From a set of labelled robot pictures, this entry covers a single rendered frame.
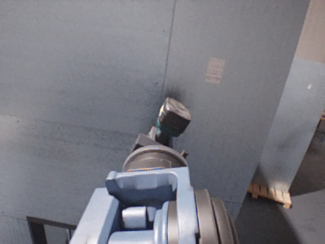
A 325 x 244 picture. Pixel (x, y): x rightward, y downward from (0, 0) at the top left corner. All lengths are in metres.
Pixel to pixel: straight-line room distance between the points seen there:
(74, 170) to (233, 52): 0.73
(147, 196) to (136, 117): 0.43
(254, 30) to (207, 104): 0.27
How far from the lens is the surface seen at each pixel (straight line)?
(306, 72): 4.72
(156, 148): 0.41
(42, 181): 1.04
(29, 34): 0.82
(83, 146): 0.85
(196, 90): 0.71
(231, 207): 0.99
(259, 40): 0.73
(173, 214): 0.26
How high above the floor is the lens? 2.99
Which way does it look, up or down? 22 degrees down
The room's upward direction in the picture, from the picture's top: 9 degrees clockwise
